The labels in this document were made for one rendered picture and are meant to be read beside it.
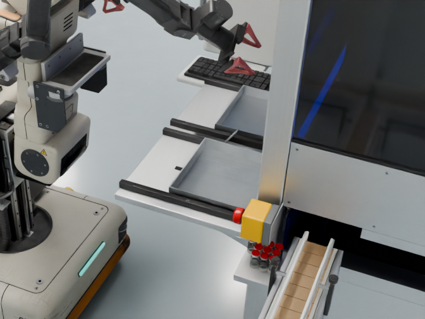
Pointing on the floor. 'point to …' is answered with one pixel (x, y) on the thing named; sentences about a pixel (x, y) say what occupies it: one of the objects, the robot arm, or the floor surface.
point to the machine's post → (280, 118)
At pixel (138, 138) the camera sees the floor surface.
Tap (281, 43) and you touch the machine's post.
